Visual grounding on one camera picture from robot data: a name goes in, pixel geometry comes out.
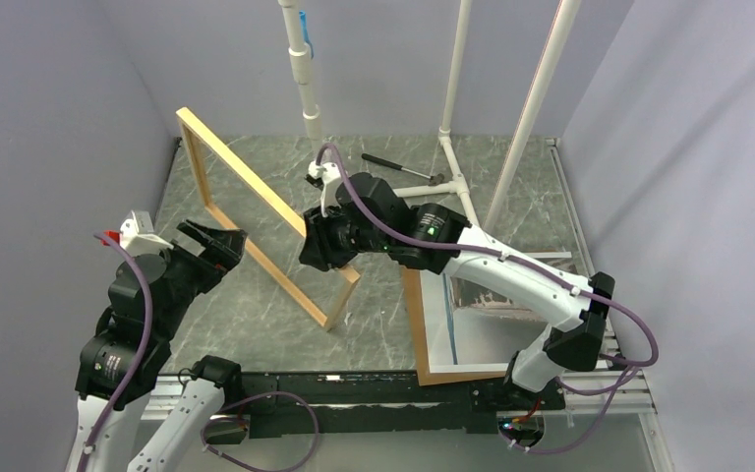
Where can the brown backing board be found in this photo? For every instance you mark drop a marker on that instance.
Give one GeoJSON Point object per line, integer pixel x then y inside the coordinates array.
{"type": "Point", "coordinates": [415, 308]}

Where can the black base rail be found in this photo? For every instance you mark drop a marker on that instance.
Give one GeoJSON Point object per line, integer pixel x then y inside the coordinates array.
{"type": "Point", "coordinates": [268, 405]}

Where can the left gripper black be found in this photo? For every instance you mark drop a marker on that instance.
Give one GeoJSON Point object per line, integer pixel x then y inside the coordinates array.
{"type": "Point", "coordinates": [221, 252]}

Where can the white PVC pipe stand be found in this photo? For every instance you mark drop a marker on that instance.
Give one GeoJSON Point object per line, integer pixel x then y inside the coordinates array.
{"type": "Point", "coordinates": [300, 55]}

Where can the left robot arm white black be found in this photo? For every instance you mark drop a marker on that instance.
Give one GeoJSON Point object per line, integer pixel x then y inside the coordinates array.
{"type": "Point", "coordinates": [119, 367]}

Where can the glossy landscape photo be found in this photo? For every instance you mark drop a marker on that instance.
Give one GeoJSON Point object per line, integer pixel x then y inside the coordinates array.
{"type": "Point", "coordinates": [470, 328]}

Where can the black handled hammer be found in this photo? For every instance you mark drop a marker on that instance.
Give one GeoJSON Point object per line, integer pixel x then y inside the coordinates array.
{"type": "Point", "coordinates": [433, 180]}

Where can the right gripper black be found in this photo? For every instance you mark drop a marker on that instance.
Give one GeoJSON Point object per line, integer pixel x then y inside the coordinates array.
{"type": "Point", "coordinates": [319, 249]}

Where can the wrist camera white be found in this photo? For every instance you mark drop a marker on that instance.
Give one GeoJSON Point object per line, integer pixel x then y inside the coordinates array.
{"type": "Point", "coordinates": [136, 235]}
{"type": "Point", "coordinates": [325, 177]}

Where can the blue clip on pipe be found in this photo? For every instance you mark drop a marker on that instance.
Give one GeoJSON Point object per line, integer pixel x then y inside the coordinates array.
{"type": "Point", "coordinates": [305, 33]}

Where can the aluminium extrusion rail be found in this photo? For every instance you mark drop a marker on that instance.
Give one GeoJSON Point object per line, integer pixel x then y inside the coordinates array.
{"type": "Point", "coordinates": [596, 394]}

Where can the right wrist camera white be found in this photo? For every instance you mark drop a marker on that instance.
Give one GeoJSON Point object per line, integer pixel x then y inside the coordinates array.
{"type": "Point", "coordinates": [325, 177]}

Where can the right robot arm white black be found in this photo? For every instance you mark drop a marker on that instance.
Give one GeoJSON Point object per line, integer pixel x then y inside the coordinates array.
{"type": "Point", "coordinates": [364, 215]}

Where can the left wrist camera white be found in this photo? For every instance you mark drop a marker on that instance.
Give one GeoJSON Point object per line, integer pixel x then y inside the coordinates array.
{"type": "Point", "coordinates": [136, 235]}

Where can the wooden picture frame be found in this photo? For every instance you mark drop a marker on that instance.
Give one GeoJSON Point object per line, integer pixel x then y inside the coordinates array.
{"type": "Point", "coordinates": [195, 135]}

